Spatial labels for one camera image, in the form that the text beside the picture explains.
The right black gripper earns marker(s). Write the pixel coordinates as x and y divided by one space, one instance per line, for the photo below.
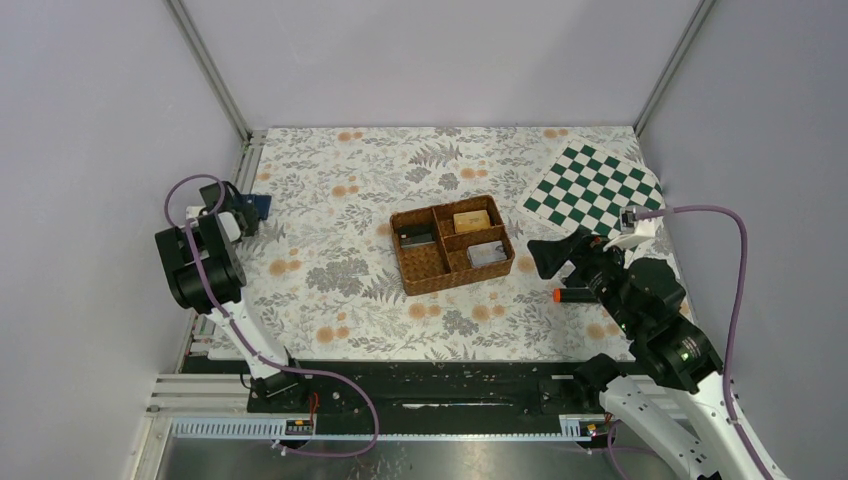
550 254

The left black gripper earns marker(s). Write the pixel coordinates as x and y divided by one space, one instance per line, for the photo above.
252 218

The blue leather card holder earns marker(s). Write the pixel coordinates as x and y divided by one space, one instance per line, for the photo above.
262 204

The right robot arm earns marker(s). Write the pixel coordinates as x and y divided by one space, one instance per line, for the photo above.
644 297

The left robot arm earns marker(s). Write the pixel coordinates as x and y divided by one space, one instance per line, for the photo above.
204 275

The grey card stack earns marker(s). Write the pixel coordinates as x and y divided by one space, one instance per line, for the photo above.
484 254

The tan card box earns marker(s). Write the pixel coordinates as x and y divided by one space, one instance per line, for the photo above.
471 221

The black marker orange cap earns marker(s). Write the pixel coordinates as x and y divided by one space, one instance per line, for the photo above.
574 295

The green white chessboard mat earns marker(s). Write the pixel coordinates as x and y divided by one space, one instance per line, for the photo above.
587 185

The woven wicker divided basket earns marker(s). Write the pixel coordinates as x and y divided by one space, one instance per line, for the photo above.
444 264

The floral table mat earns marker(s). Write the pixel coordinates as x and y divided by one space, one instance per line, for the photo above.
322 270

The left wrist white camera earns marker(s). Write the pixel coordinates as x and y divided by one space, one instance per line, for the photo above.
227 219

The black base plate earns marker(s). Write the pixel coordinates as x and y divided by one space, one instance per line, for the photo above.
425 398

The aluminium frame rail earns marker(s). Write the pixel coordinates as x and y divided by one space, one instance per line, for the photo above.
212 392

